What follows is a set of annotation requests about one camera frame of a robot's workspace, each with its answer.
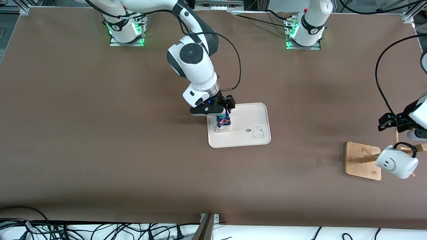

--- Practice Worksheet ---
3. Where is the cream rabbit print tray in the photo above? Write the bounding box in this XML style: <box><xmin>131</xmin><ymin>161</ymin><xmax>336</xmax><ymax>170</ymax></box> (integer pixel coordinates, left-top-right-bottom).
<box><xmin>206</xmin><ymin>102</ymin><xmax>271</xmax><ymax>148</ymax></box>

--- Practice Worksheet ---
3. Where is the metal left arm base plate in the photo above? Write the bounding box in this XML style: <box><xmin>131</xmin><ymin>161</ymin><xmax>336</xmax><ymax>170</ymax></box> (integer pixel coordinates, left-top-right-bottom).
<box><xmin>285</xmin><ymin>18</ymin><xmax>322</xmax><ymax>51</ymax></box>

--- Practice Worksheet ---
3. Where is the blue white milk carton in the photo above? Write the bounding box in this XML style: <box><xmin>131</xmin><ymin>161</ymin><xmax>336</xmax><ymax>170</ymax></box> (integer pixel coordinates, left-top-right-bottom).
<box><xmin>215</xmin><ymin>110</ymin><xmax>232</xmax><ymax>133</ymax></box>

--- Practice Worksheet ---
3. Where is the black tangled floor cable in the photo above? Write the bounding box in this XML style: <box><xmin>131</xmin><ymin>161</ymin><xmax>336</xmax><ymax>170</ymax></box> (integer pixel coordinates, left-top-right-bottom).
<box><xmin>0</xmin><ymin>218</ymin><xmax>200</xmax><ymax>240</ymax></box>

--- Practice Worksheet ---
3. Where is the white power strip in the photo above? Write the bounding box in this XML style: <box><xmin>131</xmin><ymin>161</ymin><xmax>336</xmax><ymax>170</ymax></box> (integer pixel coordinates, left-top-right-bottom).
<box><xmin>194</xmin><ymin>0</ymin><xmax>245</xmax><ymax>11</ymax></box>

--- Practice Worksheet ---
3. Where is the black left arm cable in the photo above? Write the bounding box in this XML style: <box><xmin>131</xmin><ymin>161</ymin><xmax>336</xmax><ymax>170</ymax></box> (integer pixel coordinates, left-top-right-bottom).
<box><xmin>375</xmin><ymin>33</ymin><xmax>427</xmax><ymax>116</ymax></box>

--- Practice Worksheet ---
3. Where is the wooden cup rack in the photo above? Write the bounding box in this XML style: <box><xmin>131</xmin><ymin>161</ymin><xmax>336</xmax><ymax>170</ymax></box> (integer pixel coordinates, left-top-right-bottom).
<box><xmin>345</xmin><ymin>128</ymin><xmax>427</xmax><ymax>181</ymax></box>

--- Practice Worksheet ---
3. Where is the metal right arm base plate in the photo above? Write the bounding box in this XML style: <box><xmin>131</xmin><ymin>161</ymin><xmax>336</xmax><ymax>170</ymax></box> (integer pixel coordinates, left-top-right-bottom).
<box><xmin>109</xmin><ymin>13</ymin><xmax>145</xmax><ymax>47</ymax></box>

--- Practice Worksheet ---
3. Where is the thick black table cable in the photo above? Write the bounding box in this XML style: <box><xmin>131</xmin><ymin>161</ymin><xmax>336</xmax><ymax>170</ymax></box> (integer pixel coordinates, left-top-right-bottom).
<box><xmin>265</xmin><ymin>9</ymin><xmax>294</xmax><ymax>21</ymax></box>

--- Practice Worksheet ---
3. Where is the black looped floor cable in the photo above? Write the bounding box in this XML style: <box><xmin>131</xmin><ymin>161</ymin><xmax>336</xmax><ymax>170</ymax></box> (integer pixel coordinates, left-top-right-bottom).
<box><xmin>0</xmin><ymin>206</ymin><xmax>51</xmax><ymax>231</ymax></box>

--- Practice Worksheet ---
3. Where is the aluminium frame post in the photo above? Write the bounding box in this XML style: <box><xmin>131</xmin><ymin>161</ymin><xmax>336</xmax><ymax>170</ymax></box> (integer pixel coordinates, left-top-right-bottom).
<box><xmin>191</xmin><ymin>213</ymin><xmax>220</xmax><ymax>240</ymax></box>

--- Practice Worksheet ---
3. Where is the white smiley mug black handle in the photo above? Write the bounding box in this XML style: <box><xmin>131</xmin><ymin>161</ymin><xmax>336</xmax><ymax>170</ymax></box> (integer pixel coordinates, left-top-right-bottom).
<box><xmin>375</xmin><ymin>142</ymin><xmax>419</xmax><ymax>180</ymax></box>

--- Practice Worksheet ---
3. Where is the thin black table cable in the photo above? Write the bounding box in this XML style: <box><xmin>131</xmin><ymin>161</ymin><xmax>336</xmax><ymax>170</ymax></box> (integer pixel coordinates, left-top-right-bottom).
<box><xmin>234</xmin><ymin>13</ymin><xmax>295</xmax><ymax>29</ymax></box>

